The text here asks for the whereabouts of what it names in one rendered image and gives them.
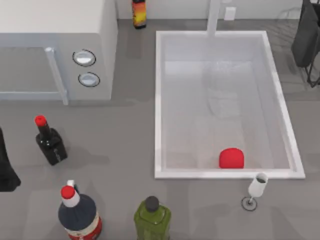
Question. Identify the green bottle black cap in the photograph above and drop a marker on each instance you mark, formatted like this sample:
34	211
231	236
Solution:
152	220

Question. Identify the white stemmed cup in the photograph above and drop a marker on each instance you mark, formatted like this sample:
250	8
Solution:
257	187

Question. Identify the round dark bottle red label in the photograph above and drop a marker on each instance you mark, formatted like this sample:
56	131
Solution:
80	217

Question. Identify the small microwave knob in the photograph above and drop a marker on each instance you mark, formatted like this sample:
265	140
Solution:
88	79

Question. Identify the orange and black bottle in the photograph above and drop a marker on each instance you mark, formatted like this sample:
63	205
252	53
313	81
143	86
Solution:
139	15

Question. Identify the tall white tap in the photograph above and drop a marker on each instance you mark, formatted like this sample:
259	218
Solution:
213	17

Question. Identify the pale microwave oven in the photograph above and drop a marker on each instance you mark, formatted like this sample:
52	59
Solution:
105	62

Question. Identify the white wall socket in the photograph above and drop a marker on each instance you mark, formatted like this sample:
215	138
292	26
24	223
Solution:
229	13

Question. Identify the large microwave knob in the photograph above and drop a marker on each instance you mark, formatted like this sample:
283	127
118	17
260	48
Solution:
84	57

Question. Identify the square black bottle red cap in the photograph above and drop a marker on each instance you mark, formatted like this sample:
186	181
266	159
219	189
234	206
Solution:
51	145

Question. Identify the black chair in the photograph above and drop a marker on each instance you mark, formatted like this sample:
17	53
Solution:
306	37

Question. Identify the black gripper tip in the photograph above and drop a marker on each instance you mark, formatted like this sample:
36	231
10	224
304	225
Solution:
6	165

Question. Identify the white sink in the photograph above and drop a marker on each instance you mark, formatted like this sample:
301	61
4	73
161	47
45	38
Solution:
275	87

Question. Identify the red sponge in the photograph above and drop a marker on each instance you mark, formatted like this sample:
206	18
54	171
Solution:
231	158

